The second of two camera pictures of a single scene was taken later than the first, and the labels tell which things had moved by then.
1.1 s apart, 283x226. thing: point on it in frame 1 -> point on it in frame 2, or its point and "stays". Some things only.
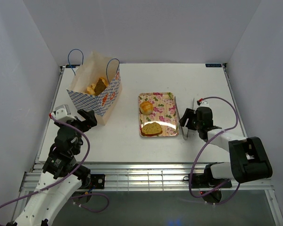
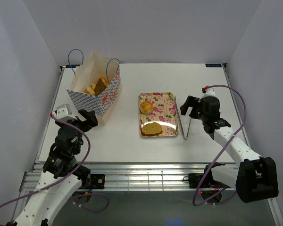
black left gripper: (90, 120) stays
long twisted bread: (105, 81) stays
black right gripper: (189, 114) -> (193, 102)
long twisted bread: (91, 89) stays
